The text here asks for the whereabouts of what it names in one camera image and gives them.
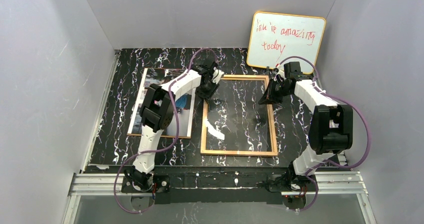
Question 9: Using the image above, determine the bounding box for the printed photo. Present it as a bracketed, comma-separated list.
[127, 68, 196, 139]

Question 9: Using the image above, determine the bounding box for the wooden picture frame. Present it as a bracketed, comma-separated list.
[200, 74, 279, 158]

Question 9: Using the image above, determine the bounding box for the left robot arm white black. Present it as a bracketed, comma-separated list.
[126, 61, 224, 189]

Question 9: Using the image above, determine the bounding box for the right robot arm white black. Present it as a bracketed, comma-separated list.
[258, 61, 353, 177]

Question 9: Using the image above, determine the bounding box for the whiteboard with orange rim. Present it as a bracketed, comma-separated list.
[246, 11, 327, 69]

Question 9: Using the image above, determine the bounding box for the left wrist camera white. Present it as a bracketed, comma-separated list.
[211, 69, 225, 84]

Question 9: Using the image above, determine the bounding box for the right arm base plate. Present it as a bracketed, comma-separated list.
[263, 174, 311, 196]

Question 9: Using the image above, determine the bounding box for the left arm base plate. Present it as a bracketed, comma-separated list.
[120, 174, 171, 194]

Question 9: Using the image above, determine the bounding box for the aluminium rail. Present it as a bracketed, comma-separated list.
[68, 171, 368, 196]

